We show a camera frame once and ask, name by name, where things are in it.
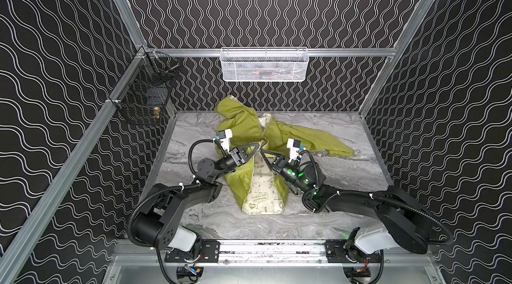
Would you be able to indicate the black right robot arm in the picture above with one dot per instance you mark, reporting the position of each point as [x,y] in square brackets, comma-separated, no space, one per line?
[410,225]

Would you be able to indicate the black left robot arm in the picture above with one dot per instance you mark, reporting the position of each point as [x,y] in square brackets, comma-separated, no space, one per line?
[155,222]

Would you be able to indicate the white wire mesh basket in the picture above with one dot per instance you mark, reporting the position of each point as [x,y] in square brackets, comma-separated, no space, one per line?
[264,64]

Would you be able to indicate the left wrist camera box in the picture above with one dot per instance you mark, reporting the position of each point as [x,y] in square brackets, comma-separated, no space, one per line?
[223,140]

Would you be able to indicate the lime green printed jacket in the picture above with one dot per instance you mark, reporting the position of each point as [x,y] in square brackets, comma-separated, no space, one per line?
[257,190]

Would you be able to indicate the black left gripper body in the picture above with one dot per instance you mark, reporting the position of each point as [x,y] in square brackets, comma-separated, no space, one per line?
[236,156]

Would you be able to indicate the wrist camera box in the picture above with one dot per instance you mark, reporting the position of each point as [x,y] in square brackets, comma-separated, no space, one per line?
[295,149]
[223,140]

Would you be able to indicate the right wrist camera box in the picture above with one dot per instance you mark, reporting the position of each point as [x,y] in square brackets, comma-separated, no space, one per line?
[295,149]

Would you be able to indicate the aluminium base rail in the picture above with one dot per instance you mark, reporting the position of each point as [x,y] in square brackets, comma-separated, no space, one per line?
[224,252]

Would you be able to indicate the black wire basket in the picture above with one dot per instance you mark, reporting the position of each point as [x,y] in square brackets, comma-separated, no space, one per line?
[150,87]

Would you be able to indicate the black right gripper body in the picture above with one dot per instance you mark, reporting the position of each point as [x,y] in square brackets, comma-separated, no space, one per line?
[282,165]

